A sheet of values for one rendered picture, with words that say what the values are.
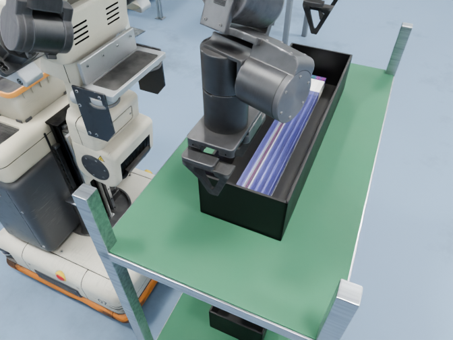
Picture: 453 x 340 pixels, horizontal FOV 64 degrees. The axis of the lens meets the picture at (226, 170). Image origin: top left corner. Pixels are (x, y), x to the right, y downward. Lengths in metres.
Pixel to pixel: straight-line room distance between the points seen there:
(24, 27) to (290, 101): 0.52
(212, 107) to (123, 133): 0.78
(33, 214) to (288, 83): 1.19
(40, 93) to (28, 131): 0.14
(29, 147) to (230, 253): 0.83
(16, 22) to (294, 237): 0.62
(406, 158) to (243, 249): 1.91
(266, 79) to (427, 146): 2.32
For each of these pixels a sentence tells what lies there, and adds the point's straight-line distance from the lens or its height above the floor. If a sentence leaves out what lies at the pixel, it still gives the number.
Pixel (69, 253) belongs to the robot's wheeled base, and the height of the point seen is 0.28.
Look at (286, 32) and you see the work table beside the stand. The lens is 3.28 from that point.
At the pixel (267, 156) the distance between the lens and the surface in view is 0.80.
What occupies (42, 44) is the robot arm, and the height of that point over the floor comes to 1.23.
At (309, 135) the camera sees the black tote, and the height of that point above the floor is 0.96.
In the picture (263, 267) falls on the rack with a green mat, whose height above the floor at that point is 0.95.
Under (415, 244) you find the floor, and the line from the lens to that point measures 2.06.
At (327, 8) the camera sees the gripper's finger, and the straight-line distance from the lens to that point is 0.91.
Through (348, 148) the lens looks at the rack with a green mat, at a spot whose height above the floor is 0.95.
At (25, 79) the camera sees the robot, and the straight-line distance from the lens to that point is 0.91.
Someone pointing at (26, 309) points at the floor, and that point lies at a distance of 1.89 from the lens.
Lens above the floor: 1.54
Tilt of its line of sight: 45 degrees down
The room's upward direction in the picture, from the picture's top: straight up
